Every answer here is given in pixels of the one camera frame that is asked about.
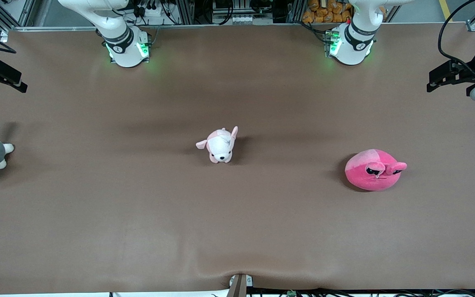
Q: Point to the orange plush toy pile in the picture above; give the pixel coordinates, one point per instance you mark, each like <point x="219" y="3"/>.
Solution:
<point x="324" y="11"/>

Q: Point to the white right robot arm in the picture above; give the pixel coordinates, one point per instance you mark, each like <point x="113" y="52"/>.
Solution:
<point x="123" y="53"/>

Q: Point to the white power strip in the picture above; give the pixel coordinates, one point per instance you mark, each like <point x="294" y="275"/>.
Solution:
<point x="153" y="10"/>

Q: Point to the brown table cover sheet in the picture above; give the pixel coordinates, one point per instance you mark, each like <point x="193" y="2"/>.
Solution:
<point x="237" y="231"/>

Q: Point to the metal clamp bracket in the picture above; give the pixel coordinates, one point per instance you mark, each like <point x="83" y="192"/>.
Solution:
<point x="239" y="286"/>

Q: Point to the aluminium table frame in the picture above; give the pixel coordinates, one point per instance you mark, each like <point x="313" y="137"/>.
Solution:
<point x="237" y="27"/>

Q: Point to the round hot pink plush toy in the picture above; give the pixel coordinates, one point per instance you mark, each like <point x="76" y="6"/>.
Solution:
<point x="371" y="175"/>

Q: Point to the pale pink white dog plush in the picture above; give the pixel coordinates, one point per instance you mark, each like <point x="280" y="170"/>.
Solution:
<point x="220" y="148"/>

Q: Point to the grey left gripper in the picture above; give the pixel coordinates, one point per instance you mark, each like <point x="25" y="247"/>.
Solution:
<point x="469" y="71"/>

